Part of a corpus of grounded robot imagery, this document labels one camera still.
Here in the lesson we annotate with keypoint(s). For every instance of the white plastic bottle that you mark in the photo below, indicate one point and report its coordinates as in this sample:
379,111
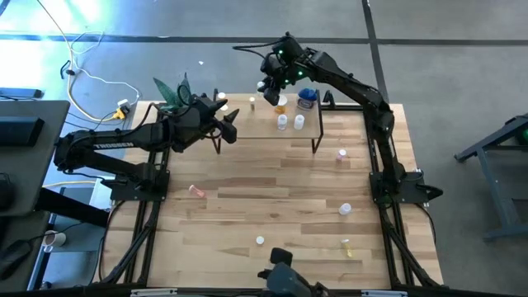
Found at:
345,208

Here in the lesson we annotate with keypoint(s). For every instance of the wooden shelf black legs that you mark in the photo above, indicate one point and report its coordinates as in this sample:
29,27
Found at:
260,123

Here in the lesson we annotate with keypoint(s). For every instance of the snake plant white pot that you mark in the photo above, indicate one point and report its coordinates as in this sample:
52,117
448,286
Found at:
165,92

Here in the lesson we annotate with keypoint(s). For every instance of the clear bottle white cap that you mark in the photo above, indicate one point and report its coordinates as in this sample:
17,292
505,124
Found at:
299,120
282,121

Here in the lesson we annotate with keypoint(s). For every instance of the black flat device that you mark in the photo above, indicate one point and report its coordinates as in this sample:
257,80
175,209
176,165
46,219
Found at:
20,93

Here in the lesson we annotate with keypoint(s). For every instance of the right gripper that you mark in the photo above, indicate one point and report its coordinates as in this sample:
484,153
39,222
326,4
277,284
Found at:
290,62

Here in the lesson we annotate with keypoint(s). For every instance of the pink pill bottle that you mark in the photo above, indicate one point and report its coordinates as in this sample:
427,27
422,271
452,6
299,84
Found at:
341,153
196,190

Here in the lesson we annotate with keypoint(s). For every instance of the yellow power plug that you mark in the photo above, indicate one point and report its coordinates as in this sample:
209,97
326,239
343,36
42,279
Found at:
120,114

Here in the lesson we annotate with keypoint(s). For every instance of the dark grey desk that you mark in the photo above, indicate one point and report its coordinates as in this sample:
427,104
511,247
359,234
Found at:
20,229

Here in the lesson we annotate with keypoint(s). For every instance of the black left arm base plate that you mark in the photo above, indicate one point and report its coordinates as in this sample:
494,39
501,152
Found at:
123,191

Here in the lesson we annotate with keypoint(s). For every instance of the black desk leg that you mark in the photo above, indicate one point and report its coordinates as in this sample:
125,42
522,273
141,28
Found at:
70,206

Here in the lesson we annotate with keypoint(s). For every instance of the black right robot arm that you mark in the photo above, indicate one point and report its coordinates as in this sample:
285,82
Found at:
354,88

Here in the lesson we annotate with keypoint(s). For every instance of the black clamp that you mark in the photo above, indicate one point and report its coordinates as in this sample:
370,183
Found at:
328,99

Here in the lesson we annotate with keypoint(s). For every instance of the black desk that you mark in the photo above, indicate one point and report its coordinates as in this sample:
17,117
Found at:
37,173

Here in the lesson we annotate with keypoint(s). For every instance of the silver metal bracket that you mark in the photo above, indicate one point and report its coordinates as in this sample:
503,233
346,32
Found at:
383,293
154,292

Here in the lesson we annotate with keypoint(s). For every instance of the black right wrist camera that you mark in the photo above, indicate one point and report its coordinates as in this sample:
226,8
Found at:
272,95

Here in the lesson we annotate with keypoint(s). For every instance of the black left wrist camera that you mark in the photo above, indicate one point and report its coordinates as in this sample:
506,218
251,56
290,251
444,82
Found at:
229,133

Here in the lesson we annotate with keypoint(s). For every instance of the black oblong desk device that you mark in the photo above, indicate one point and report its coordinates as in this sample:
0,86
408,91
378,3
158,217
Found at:
20,131

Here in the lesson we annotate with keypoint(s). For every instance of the clear jar blue lid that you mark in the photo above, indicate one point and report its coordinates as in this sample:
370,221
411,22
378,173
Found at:
307,97

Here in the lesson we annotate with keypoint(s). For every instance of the grey metal stand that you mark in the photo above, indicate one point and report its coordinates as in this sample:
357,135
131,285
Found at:
495,194

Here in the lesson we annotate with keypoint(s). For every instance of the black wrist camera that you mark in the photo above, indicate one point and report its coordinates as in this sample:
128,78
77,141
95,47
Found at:
272,95
229,133

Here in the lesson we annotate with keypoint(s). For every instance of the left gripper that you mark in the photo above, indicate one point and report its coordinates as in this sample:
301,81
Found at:
194,125

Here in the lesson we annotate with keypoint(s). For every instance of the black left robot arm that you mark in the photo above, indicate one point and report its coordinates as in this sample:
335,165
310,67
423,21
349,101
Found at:
144,136

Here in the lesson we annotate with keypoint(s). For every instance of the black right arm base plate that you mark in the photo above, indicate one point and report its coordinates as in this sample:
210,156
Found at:
416,187

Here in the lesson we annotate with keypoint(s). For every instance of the white cap front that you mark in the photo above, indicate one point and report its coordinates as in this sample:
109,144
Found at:
260,240

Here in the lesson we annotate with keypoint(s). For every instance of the paper cup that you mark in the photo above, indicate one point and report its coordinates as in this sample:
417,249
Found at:
55,238

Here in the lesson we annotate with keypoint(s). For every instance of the black aluminium table frame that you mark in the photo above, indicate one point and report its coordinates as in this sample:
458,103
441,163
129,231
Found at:
390,243

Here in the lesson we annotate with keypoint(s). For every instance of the white floor box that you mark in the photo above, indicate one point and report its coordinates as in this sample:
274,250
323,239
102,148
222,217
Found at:
99,199

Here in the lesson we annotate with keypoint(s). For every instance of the white power adapter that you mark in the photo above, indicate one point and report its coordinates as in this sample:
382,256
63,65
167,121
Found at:
123,102

